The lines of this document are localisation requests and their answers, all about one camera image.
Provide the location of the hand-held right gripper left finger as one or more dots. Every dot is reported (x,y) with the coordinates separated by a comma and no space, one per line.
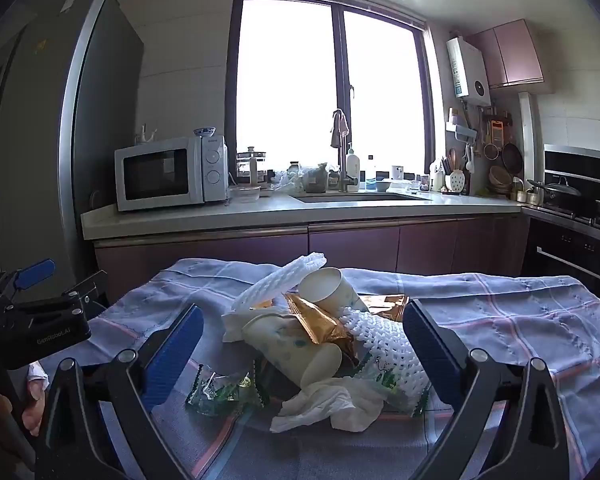
(177,355)

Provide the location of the blue checked cloth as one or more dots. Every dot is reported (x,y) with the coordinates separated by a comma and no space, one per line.
(505,320)

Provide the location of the black wok with lid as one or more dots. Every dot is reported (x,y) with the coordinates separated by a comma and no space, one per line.
(555,192)

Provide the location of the white microwave oven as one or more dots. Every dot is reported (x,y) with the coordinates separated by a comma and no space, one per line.
(155,172)

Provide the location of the mauve upper cabinet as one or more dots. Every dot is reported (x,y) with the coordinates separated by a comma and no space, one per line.
(505,52)

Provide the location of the white foam fruit net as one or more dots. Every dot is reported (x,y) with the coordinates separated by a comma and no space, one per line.
(385,345)
(280,280)

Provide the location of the hanging dark pan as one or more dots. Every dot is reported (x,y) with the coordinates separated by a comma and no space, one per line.
(511,157)

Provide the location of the mauve base cabinets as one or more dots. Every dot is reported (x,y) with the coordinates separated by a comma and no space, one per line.
(305,245)

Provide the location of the grey refrigerator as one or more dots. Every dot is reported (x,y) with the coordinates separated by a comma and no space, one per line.
(55,135)

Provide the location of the person's left hand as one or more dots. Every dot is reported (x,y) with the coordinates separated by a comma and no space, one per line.
(34,402)

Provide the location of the white pump soap bottle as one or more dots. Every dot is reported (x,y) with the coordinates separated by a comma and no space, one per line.
(352,165)

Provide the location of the glass container with dark contents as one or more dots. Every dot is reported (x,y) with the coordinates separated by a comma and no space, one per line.
(316,177)

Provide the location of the kitchen window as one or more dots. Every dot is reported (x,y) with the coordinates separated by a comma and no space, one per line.
(330,80)

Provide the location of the white mug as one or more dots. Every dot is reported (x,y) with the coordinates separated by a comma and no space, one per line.
(397,172)

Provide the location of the glass teapot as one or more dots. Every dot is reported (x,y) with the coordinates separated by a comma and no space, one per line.
(252,157)

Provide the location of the white ceramic figurine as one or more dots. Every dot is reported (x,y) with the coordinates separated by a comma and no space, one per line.
(147,135)

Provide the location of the clear glass bowl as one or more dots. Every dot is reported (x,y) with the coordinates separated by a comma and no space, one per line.
(243,193)

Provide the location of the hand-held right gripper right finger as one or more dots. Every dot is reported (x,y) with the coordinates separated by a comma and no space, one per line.
(430,350)

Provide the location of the white water heater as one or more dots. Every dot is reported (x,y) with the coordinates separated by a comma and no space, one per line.
(467,70)

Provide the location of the gold foil wrapper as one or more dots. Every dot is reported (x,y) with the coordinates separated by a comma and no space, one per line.
(385,305)
(320,325)

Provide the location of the black built-in oven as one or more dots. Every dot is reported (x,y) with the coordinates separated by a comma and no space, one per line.
(570,255)

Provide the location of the green clear snack wrapper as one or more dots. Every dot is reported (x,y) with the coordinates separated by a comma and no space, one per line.
(380,375)
(220,390)

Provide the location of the dotted paper cup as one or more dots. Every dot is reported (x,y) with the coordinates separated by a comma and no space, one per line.
(325,287)
(285,345)

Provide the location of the white dotted utensil holder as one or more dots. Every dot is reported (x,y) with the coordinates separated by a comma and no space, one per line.
(457,180)

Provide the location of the black range hood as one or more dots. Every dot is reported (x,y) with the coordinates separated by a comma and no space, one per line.
(580,165)

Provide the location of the white tissue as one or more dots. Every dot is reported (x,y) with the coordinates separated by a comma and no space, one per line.
(330,405)

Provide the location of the blue white bowl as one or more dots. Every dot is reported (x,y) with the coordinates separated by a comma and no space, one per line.
(205,131)

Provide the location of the steel kitchen faucet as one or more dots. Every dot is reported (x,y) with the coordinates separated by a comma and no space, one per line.
(342,160)

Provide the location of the stack of brown bowls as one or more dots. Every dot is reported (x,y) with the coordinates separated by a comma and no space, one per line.
(500,177)

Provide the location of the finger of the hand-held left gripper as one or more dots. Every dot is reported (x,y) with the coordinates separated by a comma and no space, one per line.
(87,285)
(35,271)

